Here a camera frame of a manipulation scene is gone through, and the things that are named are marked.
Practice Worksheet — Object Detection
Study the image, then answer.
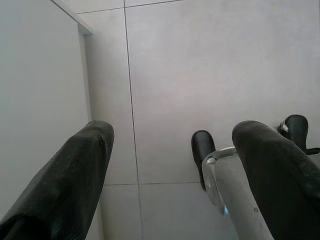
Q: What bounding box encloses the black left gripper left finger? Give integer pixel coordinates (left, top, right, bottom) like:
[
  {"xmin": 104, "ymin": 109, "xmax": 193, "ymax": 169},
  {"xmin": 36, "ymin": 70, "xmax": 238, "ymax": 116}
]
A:
[{"xmin": 0, "ymin": 119, "xmax": 116, "ymax": 240}]

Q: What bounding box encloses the white cabinet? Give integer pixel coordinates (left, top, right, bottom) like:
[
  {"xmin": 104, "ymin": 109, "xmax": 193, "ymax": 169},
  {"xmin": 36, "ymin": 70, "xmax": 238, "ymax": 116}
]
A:
[{"xmin": 0, "ymin": 0, "xmax": 105, "ymax": 240}]

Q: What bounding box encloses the black robot right foot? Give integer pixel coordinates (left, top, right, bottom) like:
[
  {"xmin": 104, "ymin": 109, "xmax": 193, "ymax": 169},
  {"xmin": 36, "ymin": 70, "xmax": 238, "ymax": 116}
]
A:
[{"xmin": 274, "ymin": 114, "xmax": 310, "ymax": 151}]

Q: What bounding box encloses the black robot foot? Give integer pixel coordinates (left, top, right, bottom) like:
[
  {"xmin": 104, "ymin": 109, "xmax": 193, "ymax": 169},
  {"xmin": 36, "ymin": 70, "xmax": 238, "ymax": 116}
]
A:
[
  {"xmin": 191, "ymin": 129, "xmax": 217, "ymax": 192},
  {"xmin": 274, "ymin": 114, "xmax": 310, "ymax": 151}
]

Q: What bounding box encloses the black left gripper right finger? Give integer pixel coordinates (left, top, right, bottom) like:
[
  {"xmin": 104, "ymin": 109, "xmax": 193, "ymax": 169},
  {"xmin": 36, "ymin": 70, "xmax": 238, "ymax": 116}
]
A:
[{"xmin": 231, "ymin": 120, "xmax": 320, "ymax": 240}]

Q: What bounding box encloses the black robot left foot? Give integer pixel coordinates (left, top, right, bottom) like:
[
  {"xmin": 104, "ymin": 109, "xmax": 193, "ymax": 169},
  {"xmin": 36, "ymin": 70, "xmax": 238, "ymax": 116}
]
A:
[{"xmin": 191, "ymin": 129, "xmax": 217, "ymax": 192}]

